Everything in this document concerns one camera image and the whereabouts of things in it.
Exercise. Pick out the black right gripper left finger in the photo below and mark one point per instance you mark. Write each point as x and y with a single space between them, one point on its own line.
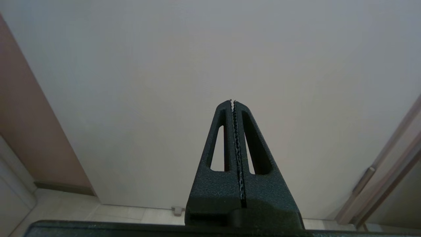
213 187

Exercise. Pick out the beige cabinet panel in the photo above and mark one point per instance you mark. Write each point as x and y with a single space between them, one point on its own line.
13 191

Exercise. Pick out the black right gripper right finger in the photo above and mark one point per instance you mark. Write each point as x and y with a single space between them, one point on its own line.
266 187

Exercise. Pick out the white door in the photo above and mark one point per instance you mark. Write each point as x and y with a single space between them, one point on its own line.
197 65

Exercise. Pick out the small grey floor door stop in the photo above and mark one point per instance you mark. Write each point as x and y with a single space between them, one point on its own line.
178 210

